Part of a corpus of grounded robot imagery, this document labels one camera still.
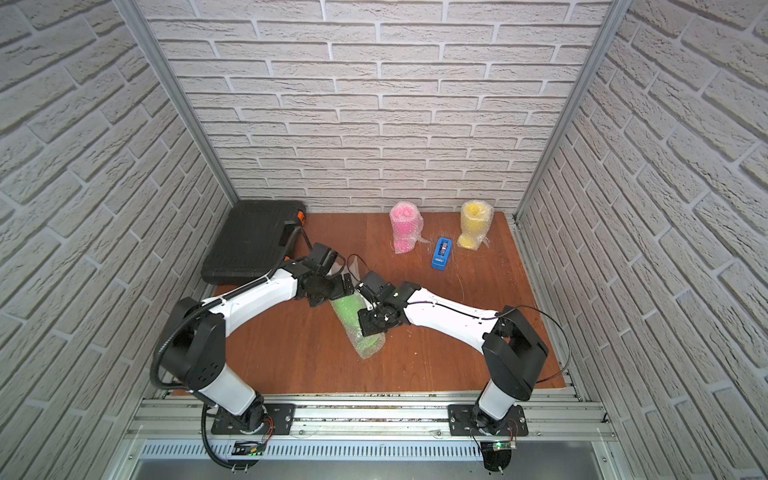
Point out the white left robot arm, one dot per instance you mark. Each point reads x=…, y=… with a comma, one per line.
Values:
x=190, y=353

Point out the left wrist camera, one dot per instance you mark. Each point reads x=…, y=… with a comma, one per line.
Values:
x=321, y=259

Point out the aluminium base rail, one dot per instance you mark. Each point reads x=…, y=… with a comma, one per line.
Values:
x=407, y=427

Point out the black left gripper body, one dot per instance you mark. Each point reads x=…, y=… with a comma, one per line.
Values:
x=343, y=287

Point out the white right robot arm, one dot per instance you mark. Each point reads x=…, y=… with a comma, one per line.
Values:
x=513, y=351

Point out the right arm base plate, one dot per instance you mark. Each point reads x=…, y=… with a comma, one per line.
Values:
x=487, y=421

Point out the blue tape dispenser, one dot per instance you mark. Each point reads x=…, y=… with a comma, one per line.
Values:
x=442, y=253

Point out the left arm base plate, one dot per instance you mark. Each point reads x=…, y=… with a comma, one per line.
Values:
x=259, y=420

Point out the black plastic tool case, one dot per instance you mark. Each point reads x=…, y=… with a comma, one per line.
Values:
x=255, y=235

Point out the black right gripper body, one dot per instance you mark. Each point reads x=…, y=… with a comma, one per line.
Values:
x=372, y=322

